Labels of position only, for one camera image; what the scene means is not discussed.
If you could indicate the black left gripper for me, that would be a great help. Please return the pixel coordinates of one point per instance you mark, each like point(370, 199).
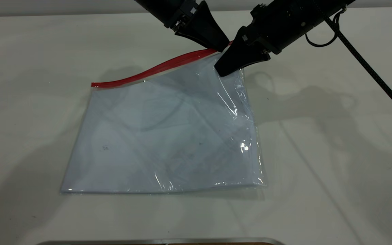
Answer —
point(168, 10)

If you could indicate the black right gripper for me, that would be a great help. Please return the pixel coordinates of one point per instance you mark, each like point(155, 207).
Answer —
point(284, 23)

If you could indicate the clear plastic bag red zipper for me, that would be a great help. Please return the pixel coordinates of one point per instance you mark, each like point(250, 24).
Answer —
point(168, 136)

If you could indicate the grey metal bar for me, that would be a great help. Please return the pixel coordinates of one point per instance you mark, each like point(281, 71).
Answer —
point(162, 242)

